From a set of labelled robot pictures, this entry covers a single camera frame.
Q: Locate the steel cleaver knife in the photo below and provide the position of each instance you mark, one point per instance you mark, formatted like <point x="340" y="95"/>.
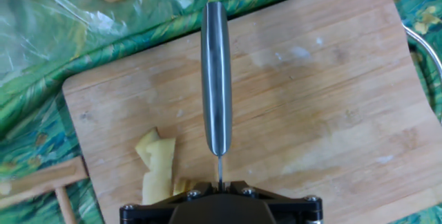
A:
<point x="216" y="79"/>

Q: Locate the thin yellow potato slice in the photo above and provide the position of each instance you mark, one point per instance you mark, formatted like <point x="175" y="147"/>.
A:
<point x="159" y="175"/>
<point x="183" y="186"/>
<point x="146" y="144"/>

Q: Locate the painted landscape tablecloth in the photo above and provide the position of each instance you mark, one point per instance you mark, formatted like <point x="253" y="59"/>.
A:
<point x="34" y="123"/>

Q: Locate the wooden cutting board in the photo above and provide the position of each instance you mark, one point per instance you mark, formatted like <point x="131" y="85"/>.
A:
<point x="310" y="113"/>

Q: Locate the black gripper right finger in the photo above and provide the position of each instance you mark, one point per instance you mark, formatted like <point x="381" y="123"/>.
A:
<point x="297" y="212"/>

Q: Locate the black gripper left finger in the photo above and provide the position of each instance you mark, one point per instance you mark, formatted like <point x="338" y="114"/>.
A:
<point x="152" y="212"/>

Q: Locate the clear plastic bag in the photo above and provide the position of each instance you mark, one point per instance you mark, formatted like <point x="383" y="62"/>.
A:
<point x="52" y="27"/>

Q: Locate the wooden peg rack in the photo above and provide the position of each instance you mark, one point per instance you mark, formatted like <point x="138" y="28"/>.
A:
<point x="41" y="179"/>

